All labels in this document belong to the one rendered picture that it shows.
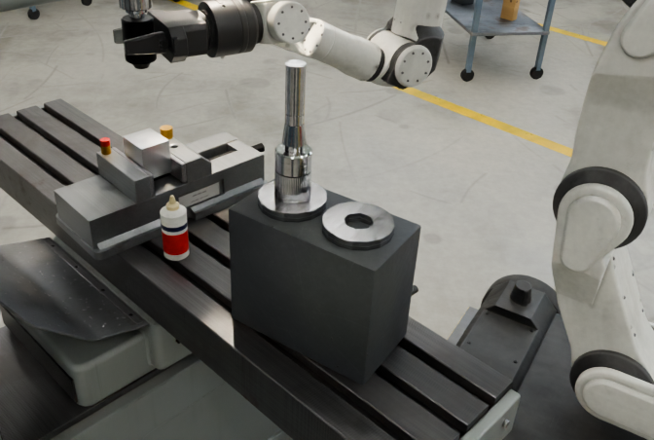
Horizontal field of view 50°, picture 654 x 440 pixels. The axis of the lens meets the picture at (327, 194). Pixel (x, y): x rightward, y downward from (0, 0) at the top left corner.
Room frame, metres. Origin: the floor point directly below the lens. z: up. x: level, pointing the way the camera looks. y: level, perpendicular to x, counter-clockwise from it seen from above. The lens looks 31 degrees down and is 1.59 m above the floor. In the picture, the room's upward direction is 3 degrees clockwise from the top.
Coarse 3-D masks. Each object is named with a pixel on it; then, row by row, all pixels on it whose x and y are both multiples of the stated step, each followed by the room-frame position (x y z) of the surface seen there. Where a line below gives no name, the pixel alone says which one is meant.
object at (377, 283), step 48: (240, 240) 0.74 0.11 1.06; (288, 240) 0.70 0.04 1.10; (336, 240) 0.68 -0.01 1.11; (384, 240) 0.68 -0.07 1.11; (240, 288) 0.74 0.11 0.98; (288, 288) 0.70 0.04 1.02; (336, 288) 0.66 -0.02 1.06; (384, 288) 0.66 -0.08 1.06; (288, 336) 0.69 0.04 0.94; (336, 336) 0.66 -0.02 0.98; (384, 336) 0.67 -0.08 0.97
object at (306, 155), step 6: (282, 144) 0.78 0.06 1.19; (306, 144) 0.78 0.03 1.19; (276, 150) 0.76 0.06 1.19; (282, 150) 0.76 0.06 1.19; (306, 150) 0.76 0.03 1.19; (276, 156) 0.75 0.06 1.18; (282, 156) 0.75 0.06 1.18; (288, 156) 0.75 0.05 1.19; (294, 156) 0.75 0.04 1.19; (300, 156) 0.75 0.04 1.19; (306, 156) 0.75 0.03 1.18; (282, 162) 0.75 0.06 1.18; (288, 162) 0.74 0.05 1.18; (294, 162) 0.74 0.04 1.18; (300, 162) 0.75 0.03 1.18; (306, 162) 0.75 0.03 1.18
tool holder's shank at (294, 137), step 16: (288, 64) 0.76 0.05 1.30; (304, 64) 0.77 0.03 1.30; (288, 80) 0.76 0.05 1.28; (304, 80) 0.76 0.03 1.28; (288, 96) 0.76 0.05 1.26; (304, 96) 0.76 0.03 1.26; (288, 112) 0.76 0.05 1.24; (304, 112) 0.76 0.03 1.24; (288, 128) 0.76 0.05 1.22; (304, 128) 0.76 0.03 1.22; (288, 144) 0.75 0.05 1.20; (304, 144) 0.76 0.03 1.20
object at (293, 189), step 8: (280, 168) 0.75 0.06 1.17; (288, 168) 0.74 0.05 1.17; (296, 168) 0.74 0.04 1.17; (304, 168) 0.75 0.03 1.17; (280, 176) 0.75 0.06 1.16; (288, 176) 0.74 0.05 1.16; (296, 176) 0.74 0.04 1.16; (304, 176) 0.75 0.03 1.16; (280, 184) 0.75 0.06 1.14; (288, 184) 0.74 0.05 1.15; (296, 184) 0.74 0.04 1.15; (304, 184) 0.75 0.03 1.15; (280, 192) 0.75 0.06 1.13; (288, 192) 0.74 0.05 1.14; (296, 192) 0.74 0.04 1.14; (304, 192) 0.75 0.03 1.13; (280, 200) 0.75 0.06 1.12; (288, 200) 0.74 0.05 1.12; (296, 200) 0.74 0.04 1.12; (304, 200) 0.75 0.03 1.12
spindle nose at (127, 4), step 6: (120, 0) 0.99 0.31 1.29; (126, 0) 0.99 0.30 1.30; (132, 0) 0.99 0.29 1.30; (138, 0) 0.99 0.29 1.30; (144, 0) 0.99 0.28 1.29; (150, 0) 1.00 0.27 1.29; (120, 6) 1.00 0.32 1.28; (126, 6) 0.99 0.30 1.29; (132, 6) 0.99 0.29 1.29; (138, 6) 0.99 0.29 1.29; (144, 6) 0.99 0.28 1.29; (150, 6) 1.00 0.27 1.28
